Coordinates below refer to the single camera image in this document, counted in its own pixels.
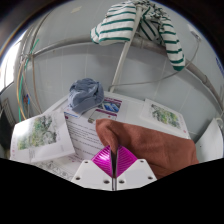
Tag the large booklet with green picture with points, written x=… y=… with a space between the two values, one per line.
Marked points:
x=40 y=133

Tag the window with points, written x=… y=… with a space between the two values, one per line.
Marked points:
x=8 y=66

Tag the printed instruction sheet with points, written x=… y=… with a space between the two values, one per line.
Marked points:
x=83 y=133

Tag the white pole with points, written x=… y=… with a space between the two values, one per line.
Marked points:
x=125 y=56

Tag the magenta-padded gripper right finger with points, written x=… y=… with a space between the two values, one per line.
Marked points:
x=138 y=173

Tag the grey wall pipe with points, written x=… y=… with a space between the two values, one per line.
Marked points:
x=66 y=43

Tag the brown towel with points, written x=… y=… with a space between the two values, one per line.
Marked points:
x=160 y=146

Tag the green striped white garment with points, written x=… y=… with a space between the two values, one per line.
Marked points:
x=116 y=26

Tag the white washing machine open lid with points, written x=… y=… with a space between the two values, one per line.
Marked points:
x=211 y=143

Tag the white wall socket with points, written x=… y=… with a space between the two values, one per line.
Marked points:
x=194 y=31

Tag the crumpled blue cloth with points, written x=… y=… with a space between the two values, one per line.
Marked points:
x=85 y=95

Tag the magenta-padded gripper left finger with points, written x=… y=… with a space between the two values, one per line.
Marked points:
x=90 y=173

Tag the small booklet with green picture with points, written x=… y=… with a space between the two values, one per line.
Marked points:
x=165 y=115

